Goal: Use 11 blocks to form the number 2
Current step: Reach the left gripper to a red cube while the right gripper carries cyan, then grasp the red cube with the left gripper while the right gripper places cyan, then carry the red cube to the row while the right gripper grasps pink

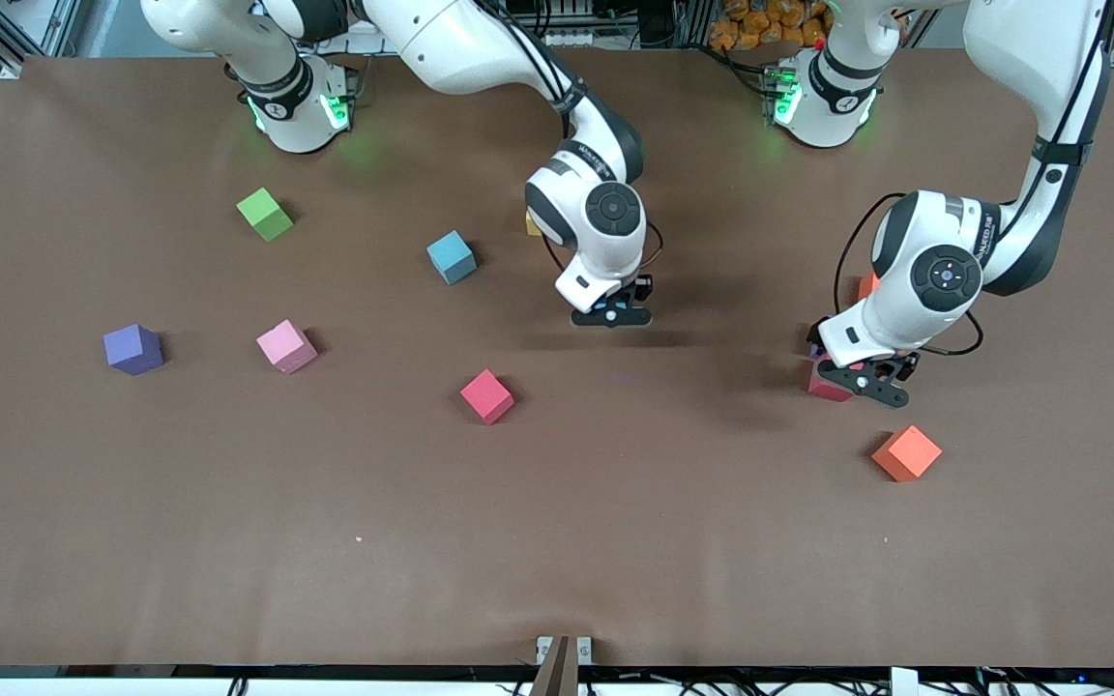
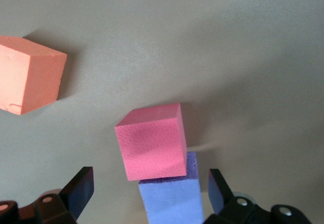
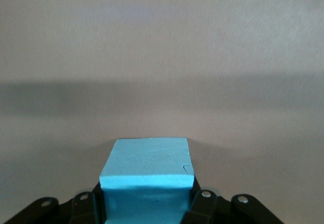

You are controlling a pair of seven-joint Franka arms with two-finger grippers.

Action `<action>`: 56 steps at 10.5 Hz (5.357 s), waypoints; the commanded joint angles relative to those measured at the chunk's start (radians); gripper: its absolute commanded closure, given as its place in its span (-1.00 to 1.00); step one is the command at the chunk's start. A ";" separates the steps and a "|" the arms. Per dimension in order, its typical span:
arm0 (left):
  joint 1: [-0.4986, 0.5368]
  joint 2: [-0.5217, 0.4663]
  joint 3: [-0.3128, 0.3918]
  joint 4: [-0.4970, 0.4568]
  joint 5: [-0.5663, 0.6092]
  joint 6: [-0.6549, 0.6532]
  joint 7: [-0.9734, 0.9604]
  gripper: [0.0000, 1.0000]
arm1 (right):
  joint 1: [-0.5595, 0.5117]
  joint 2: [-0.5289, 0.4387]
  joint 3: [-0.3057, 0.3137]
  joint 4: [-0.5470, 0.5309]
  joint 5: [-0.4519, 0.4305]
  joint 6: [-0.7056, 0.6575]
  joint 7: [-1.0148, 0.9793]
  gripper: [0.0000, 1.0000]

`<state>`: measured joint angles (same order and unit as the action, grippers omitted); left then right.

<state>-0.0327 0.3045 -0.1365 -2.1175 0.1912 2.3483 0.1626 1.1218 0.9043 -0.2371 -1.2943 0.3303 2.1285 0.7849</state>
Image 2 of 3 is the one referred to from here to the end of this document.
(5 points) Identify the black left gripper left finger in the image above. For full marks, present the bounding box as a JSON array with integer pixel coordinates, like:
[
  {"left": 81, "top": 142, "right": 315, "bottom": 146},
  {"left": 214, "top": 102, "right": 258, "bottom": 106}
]
[{"left": 0, "top": 167, "right": 95, "bottom": 224}]

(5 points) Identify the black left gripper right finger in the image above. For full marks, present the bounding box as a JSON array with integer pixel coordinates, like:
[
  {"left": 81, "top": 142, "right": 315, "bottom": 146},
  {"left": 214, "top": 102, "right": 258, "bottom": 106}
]
[{"left": 204, "top": 168, "right": 311, "bottom": 224}]

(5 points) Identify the purple foam cube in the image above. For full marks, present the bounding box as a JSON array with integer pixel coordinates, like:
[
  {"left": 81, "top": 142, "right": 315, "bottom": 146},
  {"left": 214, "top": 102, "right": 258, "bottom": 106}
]
[{"left": 138, "top": 151, "right": 205, "bottom": 224}]

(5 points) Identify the red foam cube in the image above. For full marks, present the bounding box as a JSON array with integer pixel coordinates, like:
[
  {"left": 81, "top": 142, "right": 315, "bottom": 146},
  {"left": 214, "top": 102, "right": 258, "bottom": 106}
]
[{"left": 114, "top": 102, "right": 188, "bottom": 182}]

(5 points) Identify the orange foam cube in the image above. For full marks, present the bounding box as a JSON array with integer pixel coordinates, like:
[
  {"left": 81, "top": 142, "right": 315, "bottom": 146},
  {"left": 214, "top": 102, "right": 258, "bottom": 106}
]
[{"left": 0, "top": 35, "right": 68, "bottom": 116}]

